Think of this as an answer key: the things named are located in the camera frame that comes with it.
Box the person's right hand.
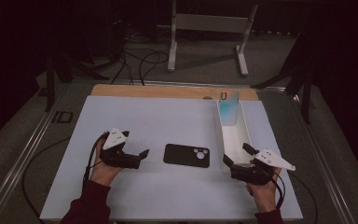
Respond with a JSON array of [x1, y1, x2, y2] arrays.
[[245, 167, 282, 215]]

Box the hand-held gripper cable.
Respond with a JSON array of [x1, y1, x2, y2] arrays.
[[82, 132, 110, 191], [271, 170, 286, 210]]

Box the white table mat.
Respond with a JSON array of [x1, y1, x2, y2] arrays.
[[39, 95, 304, 222]]

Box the white metal stand frame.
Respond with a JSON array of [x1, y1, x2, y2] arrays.
[[167, 0, 259, 77]]

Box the right hand-held gripper cable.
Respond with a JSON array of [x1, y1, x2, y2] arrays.
[[271, 170, 286, 210]]

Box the black floor cables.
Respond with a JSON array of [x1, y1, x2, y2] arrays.
[[110, 31, 171, 87]]

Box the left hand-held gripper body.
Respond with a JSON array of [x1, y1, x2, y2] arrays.
[[99, 126, 142, 170]]

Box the black phone case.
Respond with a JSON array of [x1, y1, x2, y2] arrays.
[[163, 143, 211, 169]]

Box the long white plastic bin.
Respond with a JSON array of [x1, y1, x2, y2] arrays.
[[216, 98, 255, 174]]

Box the black floor cable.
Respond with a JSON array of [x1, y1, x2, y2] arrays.
[[288, 171, 319, 224], [21, 137, 71, 220]]

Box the person's left hand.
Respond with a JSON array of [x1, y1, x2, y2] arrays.
[[89, 146, 124, 188]]

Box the blue pink gradient phone case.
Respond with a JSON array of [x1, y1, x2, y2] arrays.
[[218, 90, 241, 127]]

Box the left hand-held gripper cable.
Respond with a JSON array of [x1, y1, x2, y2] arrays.
[[82, 132, 110, 191]]

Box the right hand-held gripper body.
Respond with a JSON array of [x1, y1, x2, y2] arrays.
[[230, 147, 296, 187]]

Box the black stand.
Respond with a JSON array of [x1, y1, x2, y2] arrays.
[[251, 31, 313, 124], [45, 46, 110, 113]]

